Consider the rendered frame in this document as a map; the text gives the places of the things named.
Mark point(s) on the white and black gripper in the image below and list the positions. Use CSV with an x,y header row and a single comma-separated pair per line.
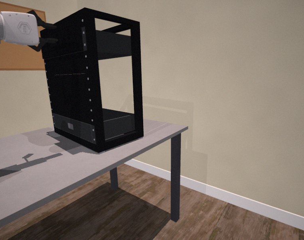
x,y
22,29

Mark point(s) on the black server rack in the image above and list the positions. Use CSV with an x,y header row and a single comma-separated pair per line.
x,y
72,72

